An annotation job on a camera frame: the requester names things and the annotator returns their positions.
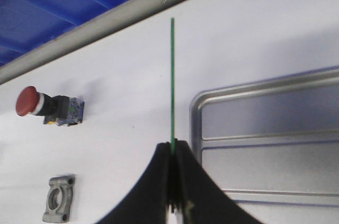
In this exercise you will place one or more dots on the grey metal mounting bracket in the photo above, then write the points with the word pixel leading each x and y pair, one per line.
pixel 59 199

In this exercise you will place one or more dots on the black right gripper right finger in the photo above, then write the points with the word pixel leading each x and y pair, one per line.
pixel 197 198

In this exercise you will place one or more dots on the red emergency stop button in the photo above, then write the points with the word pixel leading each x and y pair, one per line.
pixel 59 110

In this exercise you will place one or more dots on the steel shelf front rail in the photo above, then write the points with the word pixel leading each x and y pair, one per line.
pixel 116 19

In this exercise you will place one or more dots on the green circuit board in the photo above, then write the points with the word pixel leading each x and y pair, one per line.
pixel 172 39

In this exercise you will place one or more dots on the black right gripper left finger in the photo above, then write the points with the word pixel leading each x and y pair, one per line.
pixel 147 200

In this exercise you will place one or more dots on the silver metal tray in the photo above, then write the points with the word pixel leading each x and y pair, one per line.
pixel 272 145

